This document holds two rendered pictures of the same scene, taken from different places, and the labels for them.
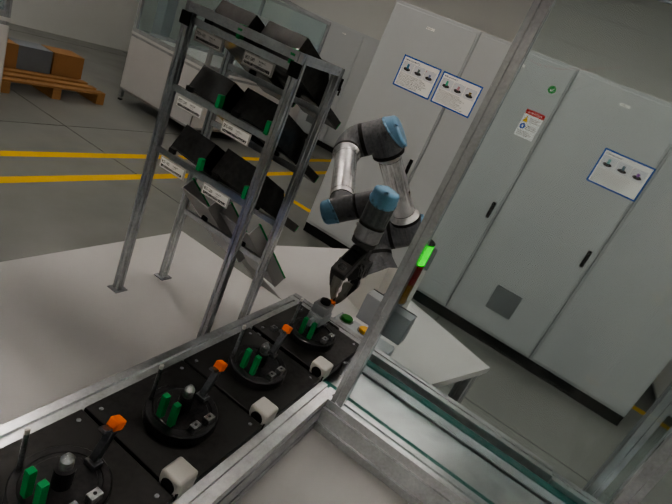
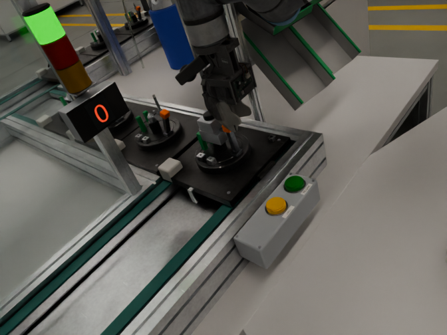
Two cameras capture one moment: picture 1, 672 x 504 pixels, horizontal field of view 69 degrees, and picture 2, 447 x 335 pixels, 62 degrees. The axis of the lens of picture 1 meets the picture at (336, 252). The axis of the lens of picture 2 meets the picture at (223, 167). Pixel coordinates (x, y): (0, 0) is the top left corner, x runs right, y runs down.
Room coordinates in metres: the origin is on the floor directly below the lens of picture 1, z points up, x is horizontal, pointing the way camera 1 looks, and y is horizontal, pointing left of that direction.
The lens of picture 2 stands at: (1.60, -0.68, 1.51)
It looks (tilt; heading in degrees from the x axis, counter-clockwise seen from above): 37 degrees down; 122
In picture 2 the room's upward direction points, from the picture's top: 20 degrees counter-clockwise
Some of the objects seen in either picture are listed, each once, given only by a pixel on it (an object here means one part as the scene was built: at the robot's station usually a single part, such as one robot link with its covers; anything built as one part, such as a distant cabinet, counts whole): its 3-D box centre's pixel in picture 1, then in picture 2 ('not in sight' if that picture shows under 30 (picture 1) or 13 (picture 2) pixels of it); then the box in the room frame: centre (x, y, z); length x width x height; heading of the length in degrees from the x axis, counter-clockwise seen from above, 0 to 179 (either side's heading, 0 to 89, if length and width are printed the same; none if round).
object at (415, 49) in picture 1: (390, 144); not in sight; (4.68, -0.06, 1.13); 0.80 x 0.54 x 2.25; 68
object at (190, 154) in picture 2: (308, 338); (224, 158); (1.20, -0.03, 0.96); 0.24 x 0.24 x 0.02; 69
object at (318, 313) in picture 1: (320, 311); (210, 125); (1.19, -0.03, 1.06); 0.08 x 0.04 x 0.07; 159
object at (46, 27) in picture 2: not in sight; (44, 25); (1.02, -0.17, 1.39); 0.05 x 0.05 x 0.05
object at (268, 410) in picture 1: (261, 355); (153, 124); (0.96, 0.06, 1.01); 0.24 x 0.24 x 0.13; 69
